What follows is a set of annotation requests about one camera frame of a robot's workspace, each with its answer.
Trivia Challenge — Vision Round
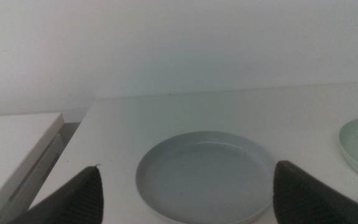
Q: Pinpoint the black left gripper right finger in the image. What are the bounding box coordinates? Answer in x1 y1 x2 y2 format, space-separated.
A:
272 160 358 224

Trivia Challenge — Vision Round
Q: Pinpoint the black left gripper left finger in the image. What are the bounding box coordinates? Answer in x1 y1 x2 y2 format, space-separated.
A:
9 164 104 224

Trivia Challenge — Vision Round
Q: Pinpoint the grey shallow bowl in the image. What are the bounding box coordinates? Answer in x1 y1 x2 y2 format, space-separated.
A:
135 131 277 224

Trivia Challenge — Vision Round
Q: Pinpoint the white side table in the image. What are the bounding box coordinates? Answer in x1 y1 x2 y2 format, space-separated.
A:
0 112 65 224

